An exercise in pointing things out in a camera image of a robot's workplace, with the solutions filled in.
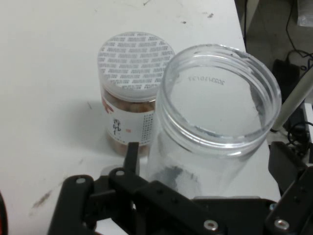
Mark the red bowl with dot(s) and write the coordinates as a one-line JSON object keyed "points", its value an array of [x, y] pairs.
{"points": [[2, 215]]}

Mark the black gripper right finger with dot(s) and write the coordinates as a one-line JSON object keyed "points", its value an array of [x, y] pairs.
{"points": [[293, 200]]}

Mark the black power adapter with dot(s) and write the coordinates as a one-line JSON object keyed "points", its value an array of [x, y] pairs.
{"points": [[287, 69]]}

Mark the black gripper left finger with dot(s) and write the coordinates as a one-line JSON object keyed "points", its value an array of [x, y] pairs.
{"points": [[151, 198]]}

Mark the white furniture leg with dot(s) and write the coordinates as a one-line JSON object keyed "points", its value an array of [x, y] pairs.
{"points": [[293, 100]]}

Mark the black seeds heap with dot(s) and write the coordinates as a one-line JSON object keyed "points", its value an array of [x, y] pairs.
{"points": [[174, 176]]}

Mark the spice jar with white lid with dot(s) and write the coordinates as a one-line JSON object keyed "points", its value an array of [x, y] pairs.
{"points": [[127, 58]]}

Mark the clear glass cup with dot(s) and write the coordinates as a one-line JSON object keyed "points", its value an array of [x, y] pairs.
{"points": [[171, 147]]}

